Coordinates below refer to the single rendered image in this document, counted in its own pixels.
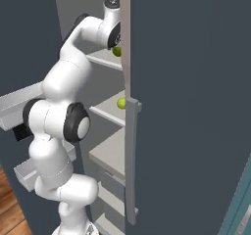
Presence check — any green pear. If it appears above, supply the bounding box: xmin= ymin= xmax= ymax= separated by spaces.
xmin=117 ymin=97 xmax=126 ymax=111

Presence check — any grey freezer rack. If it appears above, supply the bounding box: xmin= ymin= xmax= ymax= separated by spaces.
xmin=88 ymin=89 xmax=127 ymax=128
xmin=88 ymin=126 xmax=127 ymax=182
xmin=84 ymin=47 xmax=124 ymax=72

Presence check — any green lime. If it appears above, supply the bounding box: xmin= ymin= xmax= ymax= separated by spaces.
xmin=112 ymin=46 xmax=123 ymax=58

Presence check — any dark grey freezer door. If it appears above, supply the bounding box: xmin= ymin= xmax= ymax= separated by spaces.
xmin=119 ymin=0 xmax=251 ymax=235

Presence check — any grey freezer drawer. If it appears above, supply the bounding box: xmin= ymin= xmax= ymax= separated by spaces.
xmin=92 ymin=169 xmax=127 ymax=235

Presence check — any grey door bin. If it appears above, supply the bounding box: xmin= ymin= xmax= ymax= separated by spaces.
xmin=13 ymin=140 xmax=78 ymax=193
xmin=0 ymin=81 xmax=46 ymax=133

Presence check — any dark grey open fridge door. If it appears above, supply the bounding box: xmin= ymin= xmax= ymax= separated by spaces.
xmin=0 ymin=0 xmax=94 ymax=235

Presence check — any teal cupboard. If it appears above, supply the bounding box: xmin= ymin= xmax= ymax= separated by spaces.
xmin=218 ymin=154 xmax=251 ymax=235

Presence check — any grey freezer door handle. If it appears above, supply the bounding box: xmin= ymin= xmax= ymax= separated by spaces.
xmin=124 ymin=96 xmax=143 ymax=227

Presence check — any grey cupboard handle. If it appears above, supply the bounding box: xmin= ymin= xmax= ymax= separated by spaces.
xmin=234 ymin=205 xmax=251 ymax=235

